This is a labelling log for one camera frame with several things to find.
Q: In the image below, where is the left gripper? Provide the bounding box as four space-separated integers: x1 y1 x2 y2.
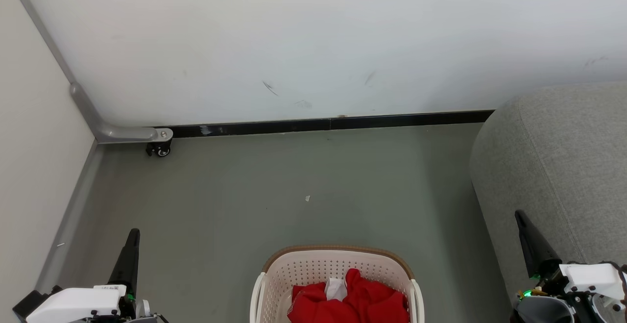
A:
88 228 167 323

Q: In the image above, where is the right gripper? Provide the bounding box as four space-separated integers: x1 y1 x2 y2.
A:
509 210 596 323

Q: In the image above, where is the red garment with striped cuff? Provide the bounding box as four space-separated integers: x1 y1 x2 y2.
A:
338 268 410 323

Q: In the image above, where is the grey fabric sofa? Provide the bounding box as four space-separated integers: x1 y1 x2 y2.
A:
469 80 627 323

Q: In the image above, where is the black caster wheel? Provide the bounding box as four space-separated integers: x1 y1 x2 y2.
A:
145 142 173 158

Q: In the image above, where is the grey partition leg with caster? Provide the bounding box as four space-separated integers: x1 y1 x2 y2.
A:
2 0 174 145

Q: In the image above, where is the cream perforated laundry basket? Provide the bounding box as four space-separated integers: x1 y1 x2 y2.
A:
249 245 425 323

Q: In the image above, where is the white cloth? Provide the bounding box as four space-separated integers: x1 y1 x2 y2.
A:
325 277 348 301

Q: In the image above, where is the black baseboard strip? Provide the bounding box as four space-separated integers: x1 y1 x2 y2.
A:
156 110 495 140

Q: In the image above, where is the grey partition bottom rail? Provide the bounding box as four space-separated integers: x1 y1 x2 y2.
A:
34 142 104 294

